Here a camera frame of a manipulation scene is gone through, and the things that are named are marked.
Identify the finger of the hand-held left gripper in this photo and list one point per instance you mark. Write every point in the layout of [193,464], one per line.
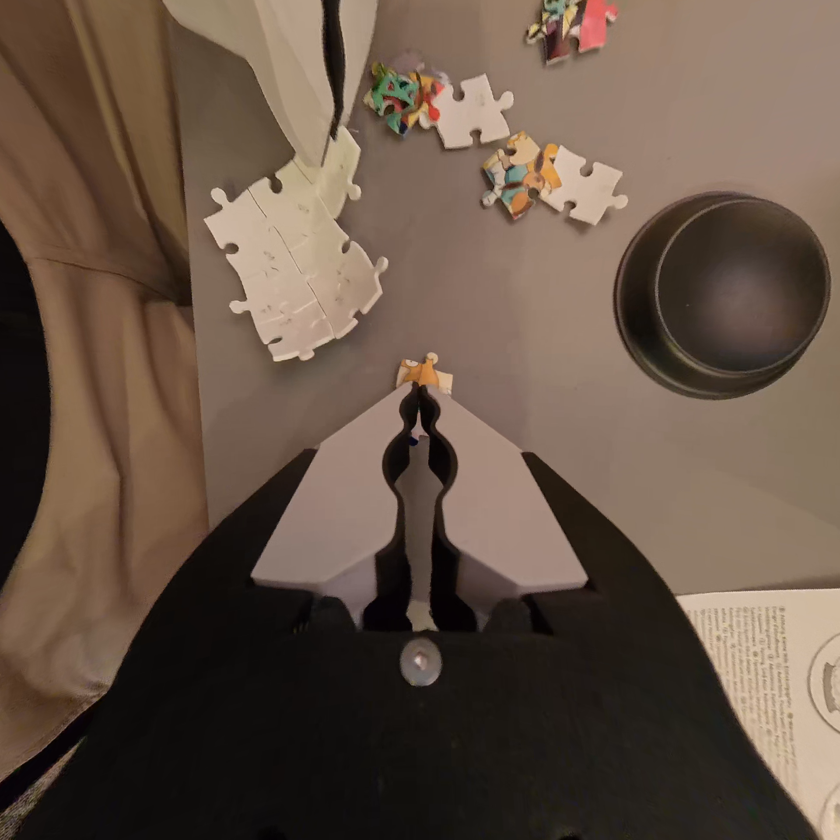
[275,52]
[358,33]

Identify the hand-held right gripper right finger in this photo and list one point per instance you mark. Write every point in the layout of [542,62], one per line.
[505,525]

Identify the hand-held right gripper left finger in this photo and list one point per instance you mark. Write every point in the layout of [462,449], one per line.
[328,512]

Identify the small orange puzzle piece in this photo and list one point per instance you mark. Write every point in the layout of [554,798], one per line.
[423,374]

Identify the assembled white curved puzzle section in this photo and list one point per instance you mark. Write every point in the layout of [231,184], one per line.
[289,262]

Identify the green multicoloured puzzle piece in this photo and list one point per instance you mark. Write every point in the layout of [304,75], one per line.
[397,98]

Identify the white face-down puzzle piece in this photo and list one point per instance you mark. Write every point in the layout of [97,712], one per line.
[584,184]
[472,115]

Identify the dark multicoloured puzzle piece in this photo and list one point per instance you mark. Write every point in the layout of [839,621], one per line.
[564,33]

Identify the orange and blue puzzle piece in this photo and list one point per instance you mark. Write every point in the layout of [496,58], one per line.
[518,177]

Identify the person's beige trousers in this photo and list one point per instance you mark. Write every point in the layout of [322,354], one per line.
[98,328]

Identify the white printed instruction sheet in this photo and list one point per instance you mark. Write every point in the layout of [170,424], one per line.
[774,656]

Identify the black round bowl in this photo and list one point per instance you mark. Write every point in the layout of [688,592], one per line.
[722,295]

